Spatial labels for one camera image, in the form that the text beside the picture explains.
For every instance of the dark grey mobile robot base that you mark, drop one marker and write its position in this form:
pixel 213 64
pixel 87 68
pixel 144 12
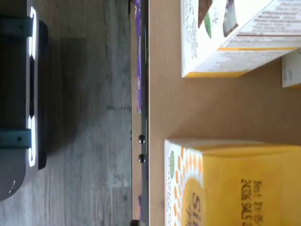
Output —
pixel 14 82

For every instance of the purple Annie's hidden veggies box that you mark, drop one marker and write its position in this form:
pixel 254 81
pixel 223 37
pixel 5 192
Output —
pixel 139 77

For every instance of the tan cardboard shelf board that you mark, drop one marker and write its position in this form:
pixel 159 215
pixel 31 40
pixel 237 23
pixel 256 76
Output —
pixel 211 106

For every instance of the white box with yellow trim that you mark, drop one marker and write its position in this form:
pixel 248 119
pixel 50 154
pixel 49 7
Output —
pixel 211 58

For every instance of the yellow and white box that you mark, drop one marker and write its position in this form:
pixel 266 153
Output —
pixel 235 188

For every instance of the round metal bolt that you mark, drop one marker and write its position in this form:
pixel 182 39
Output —
pixel 141 158
pixel 141 139

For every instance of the dark metal shelf rail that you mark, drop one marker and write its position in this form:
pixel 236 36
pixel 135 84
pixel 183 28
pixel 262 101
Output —
pixel 145 70

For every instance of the teal metal mounting frame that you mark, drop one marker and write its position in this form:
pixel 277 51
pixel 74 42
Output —
pixel 14 26

